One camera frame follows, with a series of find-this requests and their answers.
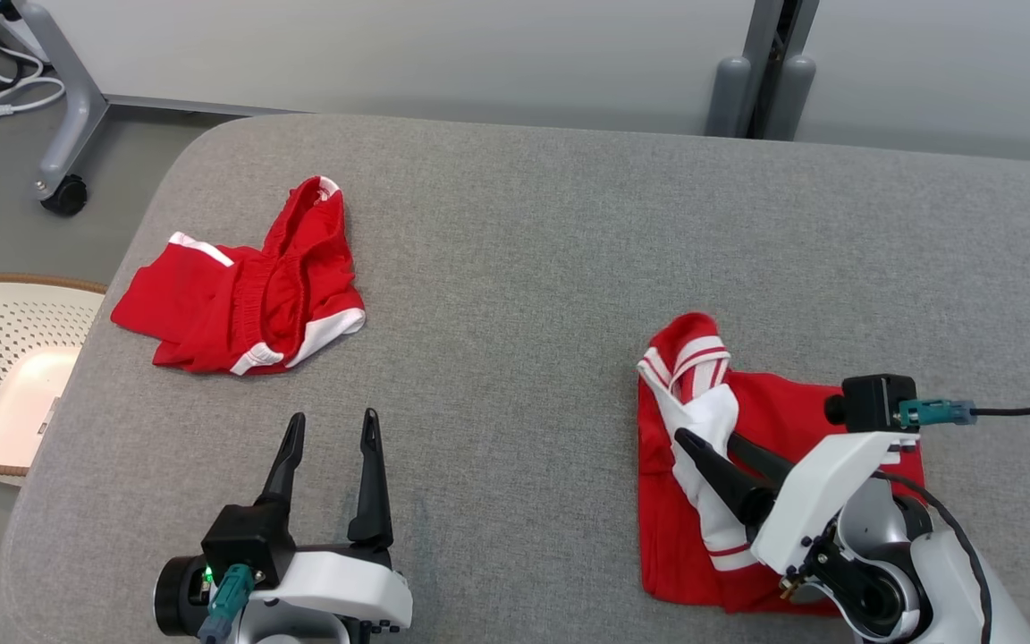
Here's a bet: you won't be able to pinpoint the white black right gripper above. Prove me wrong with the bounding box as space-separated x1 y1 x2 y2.
674 428 923 578

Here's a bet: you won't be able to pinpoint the red shorts with white stripes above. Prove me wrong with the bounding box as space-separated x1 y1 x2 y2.
110 175 367 377

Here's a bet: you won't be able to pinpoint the black left cable, teal plug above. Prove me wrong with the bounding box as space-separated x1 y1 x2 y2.
198 563 257 644

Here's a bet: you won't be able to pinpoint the red Bulls 23 jersey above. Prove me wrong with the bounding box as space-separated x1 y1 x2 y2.
636 311 927 618

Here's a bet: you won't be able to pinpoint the grey wall partition post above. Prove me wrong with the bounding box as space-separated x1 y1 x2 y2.
705 0 820 142

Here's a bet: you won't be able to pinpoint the black cable, teal plug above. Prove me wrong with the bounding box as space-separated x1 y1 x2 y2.
198 563 257 644
873 396 1030 644

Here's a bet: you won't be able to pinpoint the grey stand leg with caster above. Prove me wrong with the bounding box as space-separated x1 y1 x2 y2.
10 0 301 217

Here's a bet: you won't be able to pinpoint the black right cable, teal plug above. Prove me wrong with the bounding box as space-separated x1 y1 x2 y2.
873 396 1030 644

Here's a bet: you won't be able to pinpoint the grey fabric sofa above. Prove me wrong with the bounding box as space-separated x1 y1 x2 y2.
0 112 1030 644

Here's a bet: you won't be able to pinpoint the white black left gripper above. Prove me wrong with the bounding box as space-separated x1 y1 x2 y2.
155 408 413 644

